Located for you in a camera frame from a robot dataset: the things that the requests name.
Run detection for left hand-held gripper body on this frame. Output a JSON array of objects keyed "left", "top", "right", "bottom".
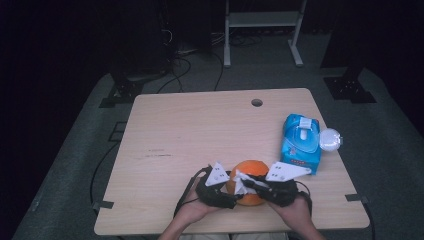
[{"left": 194, "top": 161, "right": 240, "bottom": 210}]

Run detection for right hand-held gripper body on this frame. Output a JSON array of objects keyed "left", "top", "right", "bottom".
[{"left": 263, "top": 161, "right": 313, "bottom": 208}]

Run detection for orange plush toy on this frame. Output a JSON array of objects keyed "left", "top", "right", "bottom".
[{"left": 225, "top": 159, "right": 270, "bottom": 207}]

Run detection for blue wet wipes pack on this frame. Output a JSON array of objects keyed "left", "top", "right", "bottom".
[{"left": 279, "top": 113, "right": 344, "bottom": 176}]

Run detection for person's left hand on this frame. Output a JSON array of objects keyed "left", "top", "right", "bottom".
[{"left": 177, "top": 181, "right": 219, "bottom": 224}]

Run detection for person's right hand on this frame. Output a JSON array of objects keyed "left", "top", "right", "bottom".
[{"left": 267, "top": 194, "right": 314, "bottom": 232}]

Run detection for grey tape strip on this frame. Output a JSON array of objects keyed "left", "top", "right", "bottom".
[
  {"left": 92, "top": 199, "right": 115, "bottom": 211},
  {"left": 344, "top": 193, "right": 370, "bottom": 205}
]

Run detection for black stand base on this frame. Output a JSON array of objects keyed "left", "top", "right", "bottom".
[
  {"left": 323, "top": 67, "right": 378, "bottom": 105},
  {"left": 98, "top": 70, "right": 168, "bottom": 109}
]

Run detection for white metal stand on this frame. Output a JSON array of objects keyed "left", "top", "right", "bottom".
[{"left": 223, "top": 0, "right": 309, "bottom": 69}]

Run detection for right hand-held gripper cable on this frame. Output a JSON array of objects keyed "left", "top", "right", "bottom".
[{"left": 294, "top": 179, "right": 314, "bottom": 218}]

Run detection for hand-held gripper cable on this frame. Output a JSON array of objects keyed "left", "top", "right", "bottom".
[
  {"left": 173, "top": 165, "right": 213, "bottom": 218},
  {"left": 294, "top": 179, "right": 314, "bottom": 218}
]

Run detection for left hand-held gripper cable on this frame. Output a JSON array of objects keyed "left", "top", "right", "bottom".
[{"left": 173, "top": 165, "right": 213, "bottom": 218}]

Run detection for black floor cable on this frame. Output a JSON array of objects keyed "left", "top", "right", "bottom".
[
  {"left": 88, "top": 141, "right": 121, "bottom": 216},
  {"left": 212, "top": 52, "right": 225, "bottom": 92},
  {"left": 156, "top": 57, "right": 193, "bottom": 95},
  {"left": 362, "top": 202, "right": 377, "bottom": 240}
]

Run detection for bundle of floor cables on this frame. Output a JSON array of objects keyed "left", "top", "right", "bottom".
[{"left": 211, "top": 30, "right": 264, "bottom": 48}]

